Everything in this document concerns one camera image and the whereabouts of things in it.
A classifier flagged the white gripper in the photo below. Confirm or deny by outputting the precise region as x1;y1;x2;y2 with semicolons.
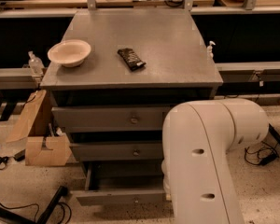
161;161;172;201

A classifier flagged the grey bottom drawer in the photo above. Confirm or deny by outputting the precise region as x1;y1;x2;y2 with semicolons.
73;160;165;206

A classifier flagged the grey drawer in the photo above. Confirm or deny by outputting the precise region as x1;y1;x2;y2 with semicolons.
70;141;163;161
73;160;165;206
52;105;170;133

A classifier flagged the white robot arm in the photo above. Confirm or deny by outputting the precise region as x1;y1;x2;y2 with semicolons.
162;98;269;224

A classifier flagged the grey middle drawer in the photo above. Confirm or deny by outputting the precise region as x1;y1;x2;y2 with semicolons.
70;141;163;161

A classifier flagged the grey drawer cabinet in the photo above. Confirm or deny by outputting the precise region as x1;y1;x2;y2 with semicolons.
40;8;224;176

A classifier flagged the grey top drawer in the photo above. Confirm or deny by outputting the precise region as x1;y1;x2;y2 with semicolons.
52;105;170;133

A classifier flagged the black stand leg left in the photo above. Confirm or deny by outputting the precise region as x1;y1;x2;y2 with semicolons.
0;185;69;224

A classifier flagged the black stand leg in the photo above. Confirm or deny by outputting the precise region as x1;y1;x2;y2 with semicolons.
0;185;69;224
269;125;280;145

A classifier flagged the black snack bar wrapper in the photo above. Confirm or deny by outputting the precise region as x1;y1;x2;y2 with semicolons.
118;48;146;71

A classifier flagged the white pump bottle right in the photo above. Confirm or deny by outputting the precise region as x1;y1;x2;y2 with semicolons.
206;41;216;59

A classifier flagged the black stand leg right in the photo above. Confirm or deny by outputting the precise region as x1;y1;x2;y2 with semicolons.
269;125;280;145

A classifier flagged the brown cardboard box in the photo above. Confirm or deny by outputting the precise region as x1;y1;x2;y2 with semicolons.
6;90;72;166

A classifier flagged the black power adapter left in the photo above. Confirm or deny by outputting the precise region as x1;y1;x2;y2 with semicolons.
14;149;25;161

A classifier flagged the white bowl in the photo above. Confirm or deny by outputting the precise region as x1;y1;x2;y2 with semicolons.
48;39;91;67

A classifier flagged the clear sanitizer bottle left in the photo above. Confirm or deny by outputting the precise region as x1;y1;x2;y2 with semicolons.
28;51;44;76

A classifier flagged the black cable on floor right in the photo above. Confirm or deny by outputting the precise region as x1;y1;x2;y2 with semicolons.
244;137;280;167

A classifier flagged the black cable on floor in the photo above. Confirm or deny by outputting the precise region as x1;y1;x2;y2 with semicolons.
0;189;73;224
244;137;280;167

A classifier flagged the black cable on floor left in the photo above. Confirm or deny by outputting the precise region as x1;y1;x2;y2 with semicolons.
0;189;73;224

